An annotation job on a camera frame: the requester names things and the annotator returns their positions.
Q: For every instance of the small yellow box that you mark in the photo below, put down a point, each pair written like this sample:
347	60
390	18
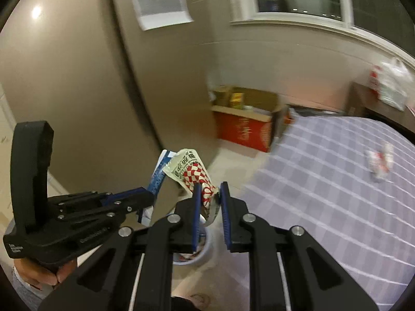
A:
236	100

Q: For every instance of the red white crumpled wrapper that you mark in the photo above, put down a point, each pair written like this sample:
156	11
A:
379	162

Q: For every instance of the blue white carton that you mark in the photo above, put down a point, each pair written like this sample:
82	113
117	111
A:
157	181

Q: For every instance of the person's left forearm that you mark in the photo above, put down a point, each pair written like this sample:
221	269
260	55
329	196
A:
27	294

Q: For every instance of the person's left hand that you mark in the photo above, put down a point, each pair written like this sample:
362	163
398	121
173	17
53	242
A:
48	275

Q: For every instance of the white round bin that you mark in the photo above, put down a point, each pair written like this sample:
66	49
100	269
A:
207	249

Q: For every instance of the dark wooden cabinet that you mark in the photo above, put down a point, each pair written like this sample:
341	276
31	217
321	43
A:
360	100

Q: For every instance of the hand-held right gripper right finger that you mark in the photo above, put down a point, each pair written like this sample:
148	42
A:
225	217

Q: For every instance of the white plastic bag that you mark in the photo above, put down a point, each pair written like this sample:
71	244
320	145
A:
390	84

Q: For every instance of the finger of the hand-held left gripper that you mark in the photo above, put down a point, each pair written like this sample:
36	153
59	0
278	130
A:
129	195
97	215

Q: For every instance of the red white checkered packet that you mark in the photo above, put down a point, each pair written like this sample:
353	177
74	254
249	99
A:
191	171

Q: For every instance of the small brown box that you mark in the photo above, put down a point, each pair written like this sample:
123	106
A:
222	95

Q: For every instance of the grey checkered tablecloth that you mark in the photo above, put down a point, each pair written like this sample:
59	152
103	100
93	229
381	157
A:
324	201

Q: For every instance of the grey blue hanging towel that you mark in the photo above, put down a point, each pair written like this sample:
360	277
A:
159	3

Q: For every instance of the open brown red cardboard box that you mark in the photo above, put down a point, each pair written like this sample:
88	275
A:
243	129

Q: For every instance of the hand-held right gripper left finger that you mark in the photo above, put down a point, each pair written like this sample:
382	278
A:
196	217

